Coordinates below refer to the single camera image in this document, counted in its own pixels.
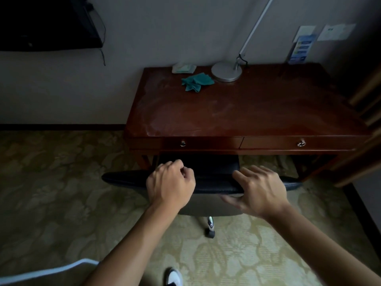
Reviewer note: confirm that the person's right hand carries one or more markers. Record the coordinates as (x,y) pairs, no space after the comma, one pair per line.
(262,193)

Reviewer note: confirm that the person's left hand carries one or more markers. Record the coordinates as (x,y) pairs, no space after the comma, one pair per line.
(166,187)

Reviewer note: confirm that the person's right middle finger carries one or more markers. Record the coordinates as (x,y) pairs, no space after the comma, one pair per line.
(253,172)

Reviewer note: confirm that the person's right little finger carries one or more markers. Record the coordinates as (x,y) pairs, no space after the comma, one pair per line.
(275,176)

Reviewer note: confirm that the person's left thumb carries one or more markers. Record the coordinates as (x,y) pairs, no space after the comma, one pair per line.
(188,175)

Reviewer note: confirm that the person's right thumb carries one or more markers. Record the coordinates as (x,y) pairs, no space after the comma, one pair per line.
(233,201)

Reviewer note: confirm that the black office chair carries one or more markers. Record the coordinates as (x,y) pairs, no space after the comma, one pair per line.
(210,183)

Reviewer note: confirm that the person's left forearm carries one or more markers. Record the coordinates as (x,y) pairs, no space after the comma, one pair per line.
(134,250)

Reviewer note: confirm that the person's right forearm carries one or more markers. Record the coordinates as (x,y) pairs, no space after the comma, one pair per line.
(315,250)

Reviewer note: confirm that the wide wooden desk drawer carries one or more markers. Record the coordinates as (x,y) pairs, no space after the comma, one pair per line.
(268,143)

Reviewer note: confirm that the narrow wooden desk drawer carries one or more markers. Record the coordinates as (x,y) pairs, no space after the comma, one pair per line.
(208,143)

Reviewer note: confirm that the dark wooden desk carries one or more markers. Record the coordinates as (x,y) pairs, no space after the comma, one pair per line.
(253,107)

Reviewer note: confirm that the green cloth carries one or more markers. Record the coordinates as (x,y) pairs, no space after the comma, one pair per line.
(197,80)

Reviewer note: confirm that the white and black shoe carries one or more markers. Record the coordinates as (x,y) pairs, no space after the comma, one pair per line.
(174,278)

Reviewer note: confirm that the silver desk lamp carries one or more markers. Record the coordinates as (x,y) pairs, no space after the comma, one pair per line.
(226,72)

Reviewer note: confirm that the wooden slatted furniture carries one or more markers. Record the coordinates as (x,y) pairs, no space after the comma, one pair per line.
(361,116)

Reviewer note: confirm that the pale tissue packet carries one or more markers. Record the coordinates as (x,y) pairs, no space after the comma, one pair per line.
(183,67)

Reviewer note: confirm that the blue brochure stand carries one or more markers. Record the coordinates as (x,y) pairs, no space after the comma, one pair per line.
(302,49)

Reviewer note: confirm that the small white wall notice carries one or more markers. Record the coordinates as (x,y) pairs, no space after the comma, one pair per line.
(306,31)

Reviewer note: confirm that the wide white wall notice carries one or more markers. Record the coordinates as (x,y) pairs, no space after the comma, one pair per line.
(336,32)

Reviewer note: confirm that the black wall television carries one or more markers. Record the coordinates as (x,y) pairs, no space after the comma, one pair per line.
(44,23)

